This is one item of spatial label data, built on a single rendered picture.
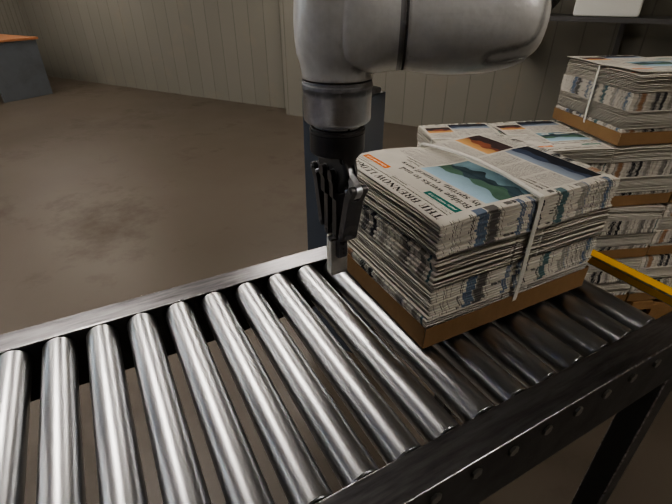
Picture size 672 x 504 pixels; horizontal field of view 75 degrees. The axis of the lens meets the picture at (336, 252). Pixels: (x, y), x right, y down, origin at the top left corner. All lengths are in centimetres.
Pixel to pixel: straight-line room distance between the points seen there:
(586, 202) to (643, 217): 119
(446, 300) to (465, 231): 12
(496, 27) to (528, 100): 414
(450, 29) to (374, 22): 8
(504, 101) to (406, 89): 100
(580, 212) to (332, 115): 45
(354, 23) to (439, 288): 37
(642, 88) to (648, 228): 56
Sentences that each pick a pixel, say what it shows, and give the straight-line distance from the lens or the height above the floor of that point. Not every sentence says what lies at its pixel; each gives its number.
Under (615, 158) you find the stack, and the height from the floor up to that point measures 79.
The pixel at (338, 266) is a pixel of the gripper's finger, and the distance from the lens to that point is 70.
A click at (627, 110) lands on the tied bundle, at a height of 95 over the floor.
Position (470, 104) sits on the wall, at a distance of 478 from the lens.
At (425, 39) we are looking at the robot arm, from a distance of 54.
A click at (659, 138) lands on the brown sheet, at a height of 86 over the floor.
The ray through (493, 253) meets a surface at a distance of 70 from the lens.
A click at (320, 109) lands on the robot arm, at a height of 117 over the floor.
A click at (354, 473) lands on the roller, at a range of 59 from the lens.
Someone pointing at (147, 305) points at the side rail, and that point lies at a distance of 87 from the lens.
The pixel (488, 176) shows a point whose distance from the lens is 77.
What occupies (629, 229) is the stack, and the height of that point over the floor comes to 51.
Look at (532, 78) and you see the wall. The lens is 466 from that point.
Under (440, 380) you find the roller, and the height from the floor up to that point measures 79.
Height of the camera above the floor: 129
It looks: 31 degrees down
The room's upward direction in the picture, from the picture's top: straight up
